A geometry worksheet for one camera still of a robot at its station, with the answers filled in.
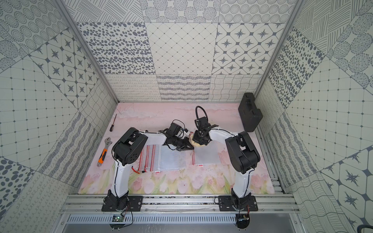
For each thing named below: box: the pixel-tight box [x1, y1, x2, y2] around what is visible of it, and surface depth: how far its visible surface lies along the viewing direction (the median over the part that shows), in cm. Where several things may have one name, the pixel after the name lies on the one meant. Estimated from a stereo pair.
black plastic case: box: [237, 92, 264, 133], surface depth 100 cm
